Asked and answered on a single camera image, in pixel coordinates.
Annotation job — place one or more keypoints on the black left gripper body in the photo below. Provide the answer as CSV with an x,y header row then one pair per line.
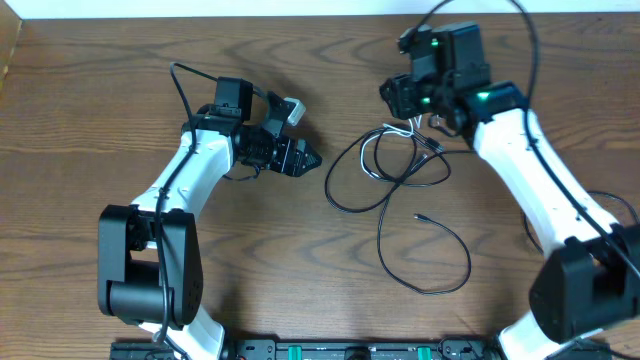
x,y
267,150

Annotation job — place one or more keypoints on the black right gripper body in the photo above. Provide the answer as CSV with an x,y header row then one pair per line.
x,y
414,98

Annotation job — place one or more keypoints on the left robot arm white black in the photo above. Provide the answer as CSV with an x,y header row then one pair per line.
x,y
149,264

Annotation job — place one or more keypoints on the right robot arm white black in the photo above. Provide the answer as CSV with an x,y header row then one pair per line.
x,y
589,280

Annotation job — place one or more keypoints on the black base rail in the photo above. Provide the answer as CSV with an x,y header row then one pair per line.
x,y
264,349

